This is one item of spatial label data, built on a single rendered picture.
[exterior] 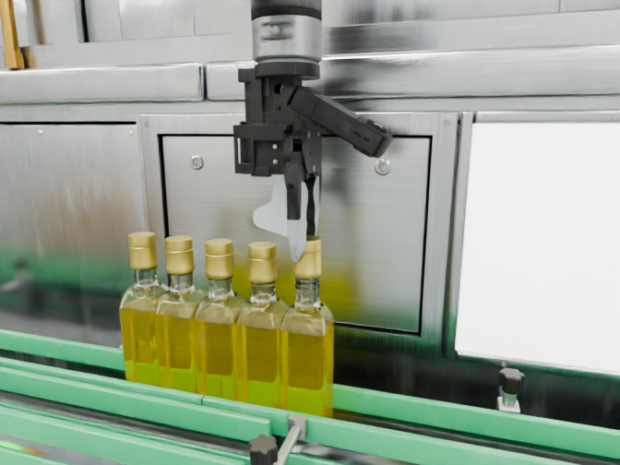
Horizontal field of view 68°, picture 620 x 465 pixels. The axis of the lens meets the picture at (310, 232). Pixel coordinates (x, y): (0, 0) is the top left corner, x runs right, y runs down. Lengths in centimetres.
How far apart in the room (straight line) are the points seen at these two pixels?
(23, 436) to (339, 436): 38
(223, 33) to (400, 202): 37
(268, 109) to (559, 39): 36
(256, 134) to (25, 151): 58
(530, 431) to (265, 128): 47
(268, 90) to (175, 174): 28
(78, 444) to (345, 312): 37
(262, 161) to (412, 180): 22
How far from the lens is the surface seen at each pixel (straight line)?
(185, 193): 74
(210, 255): 57
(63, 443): 65
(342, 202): 65
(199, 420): 62
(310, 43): 51
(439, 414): 64
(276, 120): 52
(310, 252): 52
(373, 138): 49
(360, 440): 58
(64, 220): 96
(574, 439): 66
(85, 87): 85
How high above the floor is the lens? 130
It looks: 13 degrees down
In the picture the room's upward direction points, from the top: straight up
